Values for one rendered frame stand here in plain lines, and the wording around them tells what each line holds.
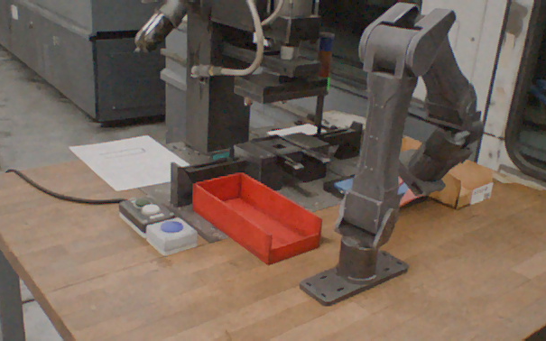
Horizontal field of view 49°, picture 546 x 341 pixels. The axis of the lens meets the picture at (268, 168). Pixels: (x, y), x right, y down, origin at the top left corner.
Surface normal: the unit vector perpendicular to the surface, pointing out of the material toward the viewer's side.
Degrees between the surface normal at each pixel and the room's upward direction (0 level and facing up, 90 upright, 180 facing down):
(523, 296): 0
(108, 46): 90
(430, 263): 0
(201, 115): 90
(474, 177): 90
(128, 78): 90
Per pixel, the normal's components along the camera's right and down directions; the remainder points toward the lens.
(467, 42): -0.82, 0.16
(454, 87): 0.63, 0.28
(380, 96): -0.68, 0.20
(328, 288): 0.06, -0.93
